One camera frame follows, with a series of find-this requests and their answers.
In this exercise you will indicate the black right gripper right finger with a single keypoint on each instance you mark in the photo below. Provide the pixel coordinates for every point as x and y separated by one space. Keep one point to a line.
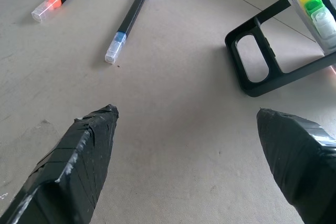
302 161

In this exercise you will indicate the tube with green liquid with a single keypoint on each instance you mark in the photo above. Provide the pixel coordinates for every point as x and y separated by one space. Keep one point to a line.
313 5

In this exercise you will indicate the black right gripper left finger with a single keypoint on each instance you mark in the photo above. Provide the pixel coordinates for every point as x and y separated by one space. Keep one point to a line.
71 171

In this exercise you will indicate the blue highlighter pen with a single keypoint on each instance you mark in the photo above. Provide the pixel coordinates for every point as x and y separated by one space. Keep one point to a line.
132 16

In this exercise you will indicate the black marker holder stand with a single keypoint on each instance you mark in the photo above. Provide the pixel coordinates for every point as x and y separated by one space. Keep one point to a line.
273 58

